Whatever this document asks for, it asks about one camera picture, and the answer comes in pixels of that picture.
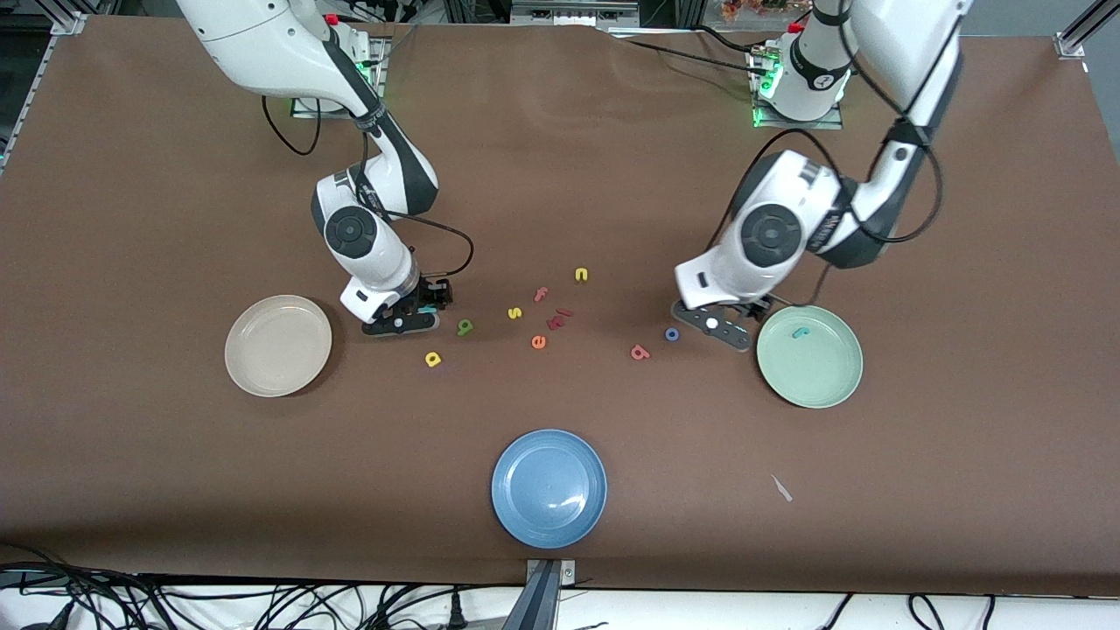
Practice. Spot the beige round plate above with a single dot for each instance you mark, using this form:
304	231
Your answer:
278	346

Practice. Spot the black power plug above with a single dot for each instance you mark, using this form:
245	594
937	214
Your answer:
455	612

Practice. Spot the small white paper scrap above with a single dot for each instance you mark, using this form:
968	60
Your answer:
781	489

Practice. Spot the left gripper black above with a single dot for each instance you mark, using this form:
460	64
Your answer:
759	307

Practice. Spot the grey power strip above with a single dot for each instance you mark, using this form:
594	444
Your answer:
573	13

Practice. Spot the light green round plate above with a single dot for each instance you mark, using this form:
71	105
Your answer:
818	367

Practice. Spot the aluminium frame profile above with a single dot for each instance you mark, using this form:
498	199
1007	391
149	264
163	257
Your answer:
1072	44

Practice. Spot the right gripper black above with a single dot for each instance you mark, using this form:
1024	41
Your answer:
429	293

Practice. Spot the aluminium table edge rail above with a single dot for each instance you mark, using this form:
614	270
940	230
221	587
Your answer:
70	24

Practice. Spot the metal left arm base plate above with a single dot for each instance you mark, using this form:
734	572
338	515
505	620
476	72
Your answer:
796	125

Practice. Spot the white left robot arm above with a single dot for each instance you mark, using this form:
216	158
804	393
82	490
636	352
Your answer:
901	35

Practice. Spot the blue round plate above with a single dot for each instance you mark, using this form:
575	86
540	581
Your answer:
549	488

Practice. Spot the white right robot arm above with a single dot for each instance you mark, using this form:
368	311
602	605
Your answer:
262	44

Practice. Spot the brown table cover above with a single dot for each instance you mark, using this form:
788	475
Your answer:
560	175

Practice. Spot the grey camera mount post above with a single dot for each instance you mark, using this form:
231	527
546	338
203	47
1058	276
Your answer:
538	604

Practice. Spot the pink foam letter b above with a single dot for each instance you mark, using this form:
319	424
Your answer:
635	350

